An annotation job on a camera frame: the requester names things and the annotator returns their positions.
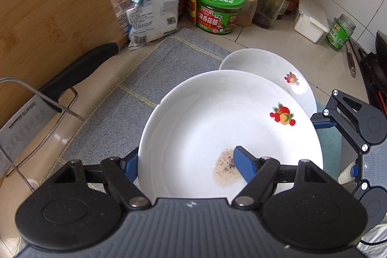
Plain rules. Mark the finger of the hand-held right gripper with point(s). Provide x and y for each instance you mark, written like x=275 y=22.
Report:
x=356 y=169
x=323 y=125

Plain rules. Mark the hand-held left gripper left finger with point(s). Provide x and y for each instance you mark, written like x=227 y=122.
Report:
x=130 y=167

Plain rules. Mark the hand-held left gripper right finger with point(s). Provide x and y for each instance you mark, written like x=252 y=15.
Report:
x=245 y=161

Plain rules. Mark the white fruit-print plate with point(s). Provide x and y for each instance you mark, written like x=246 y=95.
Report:
x=260 y=64
x=211 y=119

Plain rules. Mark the teal cloth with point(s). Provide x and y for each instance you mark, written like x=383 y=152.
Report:
x=331 y=143

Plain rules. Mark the white jacket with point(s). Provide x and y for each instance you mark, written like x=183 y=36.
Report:
x=375 y=238

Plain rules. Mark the grey cloth mat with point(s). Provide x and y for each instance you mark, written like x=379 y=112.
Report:
x=127 y=94

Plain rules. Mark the black gas stove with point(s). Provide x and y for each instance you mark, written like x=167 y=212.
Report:
x=378 y=70

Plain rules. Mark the small green-label glass jar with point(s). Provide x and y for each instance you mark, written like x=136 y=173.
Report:
x=337 y=37

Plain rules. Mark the white plastic container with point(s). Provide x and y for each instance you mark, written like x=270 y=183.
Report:
x=308 y=25

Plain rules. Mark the clear glass bottle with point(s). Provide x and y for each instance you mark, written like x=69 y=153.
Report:
x=269 y=1

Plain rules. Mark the yellow-lid spice jar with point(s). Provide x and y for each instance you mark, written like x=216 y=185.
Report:
x=249 y=10

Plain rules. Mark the green-lid sauce jar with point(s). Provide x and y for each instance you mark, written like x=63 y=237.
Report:
x=216 y=19

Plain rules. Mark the white printed bag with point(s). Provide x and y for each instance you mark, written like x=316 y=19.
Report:
x=151 y=19

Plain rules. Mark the yellow packet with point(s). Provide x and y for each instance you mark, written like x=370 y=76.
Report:
x=190 y=4

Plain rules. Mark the wooden cutting board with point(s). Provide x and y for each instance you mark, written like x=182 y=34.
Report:
x=51 y=4

